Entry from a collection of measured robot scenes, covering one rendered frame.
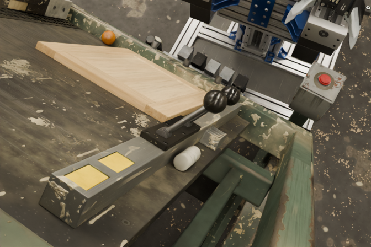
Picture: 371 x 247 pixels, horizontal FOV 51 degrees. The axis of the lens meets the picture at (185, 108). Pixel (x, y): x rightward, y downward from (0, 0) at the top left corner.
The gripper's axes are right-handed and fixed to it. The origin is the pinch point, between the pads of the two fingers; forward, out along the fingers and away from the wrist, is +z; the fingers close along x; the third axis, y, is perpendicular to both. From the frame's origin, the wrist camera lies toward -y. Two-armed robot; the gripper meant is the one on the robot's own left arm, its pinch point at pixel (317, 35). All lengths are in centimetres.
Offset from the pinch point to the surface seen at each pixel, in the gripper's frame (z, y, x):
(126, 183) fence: 3, 56, -16
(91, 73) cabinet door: 19, 22, -43
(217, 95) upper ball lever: -1.6, 37.6, -11.0
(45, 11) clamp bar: 33, -13, -84
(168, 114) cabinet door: 20.5, 21.6, -22.7
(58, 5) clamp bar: 33, -20, -84
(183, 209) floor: 132, -40, -21
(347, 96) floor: 85, -129, 36
